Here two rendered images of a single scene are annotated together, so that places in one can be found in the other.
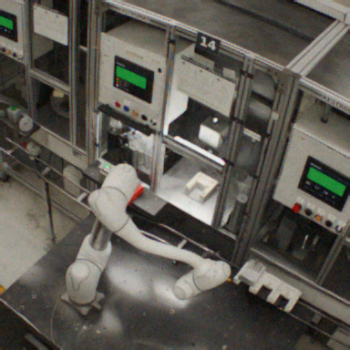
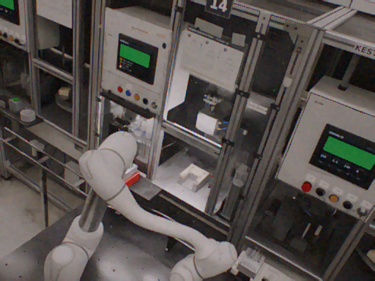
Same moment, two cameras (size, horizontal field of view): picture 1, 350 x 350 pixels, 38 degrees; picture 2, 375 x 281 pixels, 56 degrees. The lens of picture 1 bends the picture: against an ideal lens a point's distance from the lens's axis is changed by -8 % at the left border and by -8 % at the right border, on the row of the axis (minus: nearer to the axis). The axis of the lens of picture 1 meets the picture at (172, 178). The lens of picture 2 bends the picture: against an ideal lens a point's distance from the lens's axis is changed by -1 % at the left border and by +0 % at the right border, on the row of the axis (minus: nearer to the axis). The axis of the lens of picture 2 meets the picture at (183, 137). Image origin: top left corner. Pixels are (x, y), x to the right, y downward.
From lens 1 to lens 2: 1.02 m
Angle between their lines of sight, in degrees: 13
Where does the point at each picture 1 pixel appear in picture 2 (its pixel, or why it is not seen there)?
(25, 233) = (17, 227)
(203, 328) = not seen: outside the picture
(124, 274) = (114, 262)
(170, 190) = (165, 178)
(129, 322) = not seen: outside the picture
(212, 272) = (217, 254)
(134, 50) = (139, 25)
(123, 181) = (121, 145)
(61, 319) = not seen: outside the picture
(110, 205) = (105, 167)
